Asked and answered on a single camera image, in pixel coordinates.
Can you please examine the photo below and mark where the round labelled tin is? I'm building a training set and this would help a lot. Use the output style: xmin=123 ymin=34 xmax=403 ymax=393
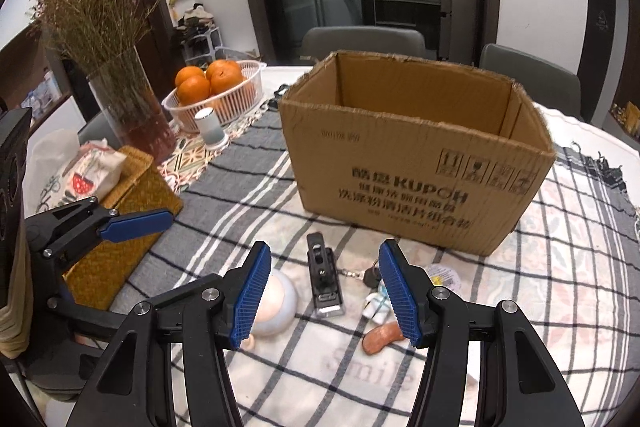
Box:
xmin=425 ymin=264 xmax=463 ymax=293

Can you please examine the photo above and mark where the pair of shoes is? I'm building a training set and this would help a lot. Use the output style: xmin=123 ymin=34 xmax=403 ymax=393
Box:
xmin=182 ymin=4 xmax=216 ymax=28

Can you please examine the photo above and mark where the dark door with triangle ornament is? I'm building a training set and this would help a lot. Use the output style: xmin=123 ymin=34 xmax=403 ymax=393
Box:
xmin=582 ymin=0 xmax=618 ymax=122

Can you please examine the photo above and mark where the printed tissue pack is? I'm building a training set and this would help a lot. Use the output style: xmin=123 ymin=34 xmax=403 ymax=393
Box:
xmin=60 ymin=138 xmax=128 ymax=210

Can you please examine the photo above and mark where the white plastic bag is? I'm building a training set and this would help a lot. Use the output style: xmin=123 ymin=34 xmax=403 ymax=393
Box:
xmin=22 ymin=128 xmax=81 ymax=218

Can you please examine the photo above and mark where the patterned table runner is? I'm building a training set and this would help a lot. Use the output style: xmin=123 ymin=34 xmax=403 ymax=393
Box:
xmin=155 ymin=99 xmax=273 ymax=195

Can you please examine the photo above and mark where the small white cylinder device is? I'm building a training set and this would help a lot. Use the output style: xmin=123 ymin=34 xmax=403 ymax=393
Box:
xmin=194 ymin=107 xmax=230 ymax=152

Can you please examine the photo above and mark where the white round toy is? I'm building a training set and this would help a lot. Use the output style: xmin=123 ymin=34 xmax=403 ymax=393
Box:
xmin=245 ymin=268 xmax=299 ymax=350

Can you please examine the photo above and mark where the brown cardboard box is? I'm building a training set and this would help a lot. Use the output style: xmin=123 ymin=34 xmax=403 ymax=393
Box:
xmin=277 ymin=49 xmax=557 ymax=258

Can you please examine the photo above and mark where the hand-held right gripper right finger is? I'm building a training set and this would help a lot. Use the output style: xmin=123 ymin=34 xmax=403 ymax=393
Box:
xmin=377 ymin=238 xmax=586 ymax=427

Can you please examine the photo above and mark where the woven straw box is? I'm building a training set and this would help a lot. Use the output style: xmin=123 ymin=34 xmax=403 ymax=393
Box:
xmin=62 ymin=146 xmax=184 ymax=313

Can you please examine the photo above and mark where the white shoe rack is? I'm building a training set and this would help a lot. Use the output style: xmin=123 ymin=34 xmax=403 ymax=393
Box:
xmin=175 ymin=26 xmax=223 ymax=68

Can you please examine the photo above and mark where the white figurine keychain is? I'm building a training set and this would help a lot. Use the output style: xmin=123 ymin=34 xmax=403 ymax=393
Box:
xmin=362 ymin=284 xmax=393 ymax=323

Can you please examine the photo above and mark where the clear glass vase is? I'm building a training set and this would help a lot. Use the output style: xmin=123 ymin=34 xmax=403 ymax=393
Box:
xmin=87 ymin=47 xmax=178 ymax=165

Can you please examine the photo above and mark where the black stapler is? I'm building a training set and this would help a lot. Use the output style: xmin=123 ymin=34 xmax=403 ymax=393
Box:
xmin=306 ymin=232 xmax=347 ymax=319

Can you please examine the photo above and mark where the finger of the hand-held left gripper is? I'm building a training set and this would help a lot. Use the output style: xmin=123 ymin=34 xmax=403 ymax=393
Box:
xmin=46 ymin=254 xmax=132 ymax=349
xmin=25 ymin=196 xmax=173 ymax=275

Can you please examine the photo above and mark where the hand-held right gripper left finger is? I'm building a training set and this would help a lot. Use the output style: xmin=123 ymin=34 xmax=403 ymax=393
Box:
xmin=65 ymin=241 xmax=273 ymax=427

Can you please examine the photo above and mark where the orange fruit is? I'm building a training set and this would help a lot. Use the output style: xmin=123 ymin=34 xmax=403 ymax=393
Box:
xmin=210 ymin=68 xmax=246 ymax=96
xmin=177 ymin=77 xmax=212 ymax=105
xmin=175 ymin=66 xmax=206 ymax=88
xmin=206 ymin=59 xmax=242 ymax=80

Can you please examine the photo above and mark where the black key with ring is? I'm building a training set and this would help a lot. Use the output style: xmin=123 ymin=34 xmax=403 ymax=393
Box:
xmin=337 ymin=264 xmax=383 ymax=290

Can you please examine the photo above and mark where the grey plaid tablecloth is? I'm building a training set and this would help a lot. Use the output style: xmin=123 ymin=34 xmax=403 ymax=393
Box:
xmin=107 ymin=107 xmax=640 ymax=427

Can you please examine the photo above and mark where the white plastic fruit basket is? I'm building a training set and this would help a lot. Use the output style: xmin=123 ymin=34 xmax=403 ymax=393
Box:
xmin=161 ymin=59 xmax=265 ymax=132

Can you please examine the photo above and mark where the pink sausage toy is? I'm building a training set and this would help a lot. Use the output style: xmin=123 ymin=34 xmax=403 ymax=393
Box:
xmin=362 ymin=322 xmax=405 ymax=355

